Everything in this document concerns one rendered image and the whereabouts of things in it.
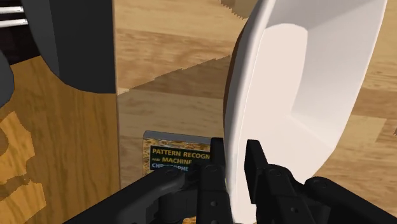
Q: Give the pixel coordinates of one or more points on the white bowl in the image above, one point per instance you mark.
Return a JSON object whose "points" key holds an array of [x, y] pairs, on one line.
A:
{"points": [[279, 93]]}

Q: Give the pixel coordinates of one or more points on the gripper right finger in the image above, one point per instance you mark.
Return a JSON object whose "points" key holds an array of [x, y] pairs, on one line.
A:
{"points": [[288, 198]]}

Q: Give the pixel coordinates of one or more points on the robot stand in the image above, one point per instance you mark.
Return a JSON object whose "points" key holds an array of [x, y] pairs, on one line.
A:
{"points": [[80, 43]]}

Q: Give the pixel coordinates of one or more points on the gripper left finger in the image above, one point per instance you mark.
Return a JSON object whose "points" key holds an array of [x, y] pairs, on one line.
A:
{"points": [[186, 198]]}

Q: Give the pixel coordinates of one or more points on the yellow book with dark label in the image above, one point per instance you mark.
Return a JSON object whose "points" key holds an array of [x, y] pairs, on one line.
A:
{"points": [[173, 153]]}

